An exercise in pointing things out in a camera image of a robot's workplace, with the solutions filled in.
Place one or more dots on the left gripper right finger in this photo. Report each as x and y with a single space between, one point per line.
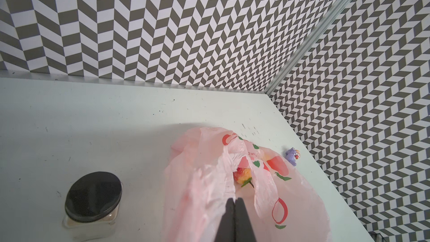
243 227

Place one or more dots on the fake peach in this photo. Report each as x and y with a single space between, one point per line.
243 176

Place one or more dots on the purple small toy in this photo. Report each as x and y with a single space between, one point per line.
292 155

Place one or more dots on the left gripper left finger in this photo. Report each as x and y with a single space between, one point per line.
226 230

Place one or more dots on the glass jar black lid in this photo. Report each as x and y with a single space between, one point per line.
92 206

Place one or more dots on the pink plastic bag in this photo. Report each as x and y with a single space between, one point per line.
282 205

